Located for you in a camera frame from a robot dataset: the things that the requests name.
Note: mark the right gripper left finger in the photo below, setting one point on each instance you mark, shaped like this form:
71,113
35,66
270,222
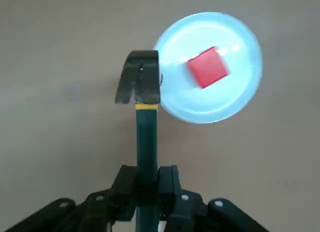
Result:
100,209

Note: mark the green yellow claw hammer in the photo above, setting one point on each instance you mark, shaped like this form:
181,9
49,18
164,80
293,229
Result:
146,142

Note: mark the red wooden cube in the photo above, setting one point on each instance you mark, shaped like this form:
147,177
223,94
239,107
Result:
207,67

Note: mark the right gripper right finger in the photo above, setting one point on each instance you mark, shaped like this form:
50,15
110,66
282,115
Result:
190,212

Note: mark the pale blue round plate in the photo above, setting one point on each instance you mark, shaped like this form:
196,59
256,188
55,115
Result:
212,104

